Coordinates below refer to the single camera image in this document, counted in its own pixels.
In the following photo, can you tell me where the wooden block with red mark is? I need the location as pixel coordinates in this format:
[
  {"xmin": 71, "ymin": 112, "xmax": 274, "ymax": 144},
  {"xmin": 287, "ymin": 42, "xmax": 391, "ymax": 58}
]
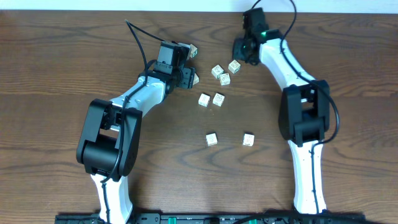
[{"xmin": 193, "ymin": 73, "xmax": 200, "ymax": 85}]

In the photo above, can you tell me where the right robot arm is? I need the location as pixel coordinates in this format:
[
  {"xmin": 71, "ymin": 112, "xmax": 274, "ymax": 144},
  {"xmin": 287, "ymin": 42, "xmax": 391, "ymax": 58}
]
[{"xmin": 233, "ymin": 30, "xmax": 330, "ymax": 214}]

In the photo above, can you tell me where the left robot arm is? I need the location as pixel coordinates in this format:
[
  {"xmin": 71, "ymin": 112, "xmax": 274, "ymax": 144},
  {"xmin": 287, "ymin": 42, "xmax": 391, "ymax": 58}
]
[{"xmin": 76, "ymin": 67, "xmax": 197, "ymax": 223}]

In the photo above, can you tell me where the wooden block green edge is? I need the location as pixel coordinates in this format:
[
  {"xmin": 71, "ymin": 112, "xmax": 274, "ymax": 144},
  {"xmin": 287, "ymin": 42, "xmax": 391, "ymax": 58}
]
[{"xmin": 228, "ymin": 60, "xmax": 241, "ymax": 74}]

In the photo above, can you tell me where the wooden block with teal side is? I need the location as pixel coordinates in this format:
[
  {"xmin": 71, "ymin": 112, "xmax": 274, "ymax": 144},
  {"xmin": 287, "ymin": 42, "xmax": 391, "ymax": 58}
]
[{"xmin": 190, "ymin": 44, "xmax": 198, "ymax": 58}]

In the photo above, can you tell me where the left black cable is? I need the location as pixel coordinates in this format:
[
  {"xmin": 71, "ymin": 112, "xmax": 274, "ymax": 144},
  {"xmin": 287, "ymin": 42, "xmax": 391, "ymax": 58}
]
[{"xmin": 99, "ymin": 19, "xmax": 167, "ymax": 224}]

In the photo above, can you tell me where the black cable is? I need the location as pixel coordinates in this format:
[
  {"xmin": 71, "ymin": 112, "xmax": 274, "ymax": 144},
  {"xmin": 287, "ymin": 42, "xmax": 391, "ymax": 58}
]
[
  {"xmin": 231, "ymin": 0, "xmax": 340, "ymax": 224},
  {"xmin": 99, "ymin": 19, "xmax": 167, "ymax": 224}
]

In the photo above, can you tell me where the right black cable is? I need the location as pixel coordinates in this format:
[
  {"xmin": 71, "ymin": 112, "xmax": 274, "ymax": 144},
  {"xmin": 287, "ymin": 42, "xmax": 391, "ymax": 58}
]
[{"xmin": 231, "ymin": 0, "xmax": 340, "ymax": 224}]

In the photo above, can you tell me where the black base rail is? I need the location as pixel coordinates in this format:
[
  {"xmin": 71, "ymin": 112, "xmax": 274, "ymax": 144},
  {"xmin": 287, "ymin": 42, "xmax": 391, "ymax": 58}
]
[{"xmin": 54, "ymin": 212, "xmax": 368, "ymax": 224}]

